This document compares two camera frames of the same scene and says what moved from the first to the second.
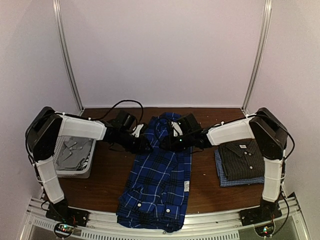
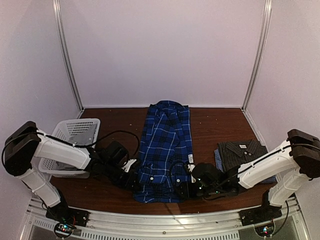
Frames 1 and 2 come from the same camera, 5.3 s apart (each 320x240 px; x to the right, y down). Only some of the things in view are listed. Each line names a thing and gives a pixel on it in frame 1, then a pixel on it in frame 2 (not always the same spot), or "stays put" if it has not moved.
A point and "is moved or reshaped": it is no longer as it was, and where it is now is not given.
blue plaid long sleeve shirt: (156, 187) is moved or reshaped
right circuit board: (265, 230) stays put
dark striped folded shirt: (242, 160) stays put
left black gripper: (140, 148) -> (129, 181)
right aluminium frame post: (267, 15) stays put
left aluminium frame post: (57, 10) stays put
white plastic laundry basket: (75, 146) stays put
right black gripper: (170, 145) -> (186, 191)
